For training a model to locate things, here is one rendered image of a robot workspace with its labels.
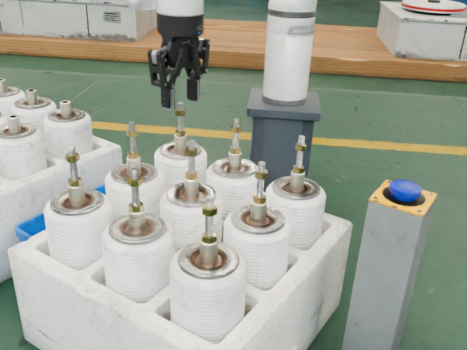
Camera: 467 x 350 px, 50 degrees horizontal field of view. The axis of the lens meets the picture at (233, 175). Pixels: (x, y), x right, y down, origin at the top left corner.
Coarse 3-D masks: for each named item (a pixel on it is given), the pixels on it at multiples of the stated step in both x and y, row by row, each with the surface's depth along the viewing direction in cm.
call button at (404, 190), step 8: (392, 184) 65; (400, 184) 65; (408, 184) 65; (416, 184) 65; (392, 192) 64; (400, 192) 63; (408, 192) 63; (416, 192) 63; (400, 200) 64; (408, 200) 64
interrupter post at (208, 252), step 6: (204, 246) 60; (210, 246) 60; (216, 246) 60; (204, 252) 60; (210, 252) 60; (216, 252) 61; (204, 258) 61; (210, 258) 61; (216, 258) 61; (204, 264) 61; (210, 264) 61
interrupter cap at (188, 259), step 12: (180, 252) 63; (192, 252) 63; (228, 252) 63; (180, 264) 60; (192, 264) 61; (216, 264) 61; (228, 264) 61; (192, 276) 59; (204, 276) 59; (216, 276) 59
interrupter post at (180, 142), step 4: (176, 136) 89; (184, 136) 90; (176, 140) 90; (180, 140) 89; (184, 140) 90; (176, 144) 90; (180, 144) 90; (184, 144) 90; (176, 148) 90; (180, 148) 90; (184, 148) 90; (180, 152) 90; (184, 152) 91
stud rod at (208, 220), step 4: (208, 196) 58; (212, 196) 58; (208, 200) 58; (212, 200) 58; (208, 204) 58; (212, 204) 58; (208, 208) 58; (212, 216) 59; (208, 220) 59; (212, 220) 59; (208, 224) 59; (212, 224) 59; (208, 228) 59; (212, 228) 60; (208, 232) 60; (212, 232) 60
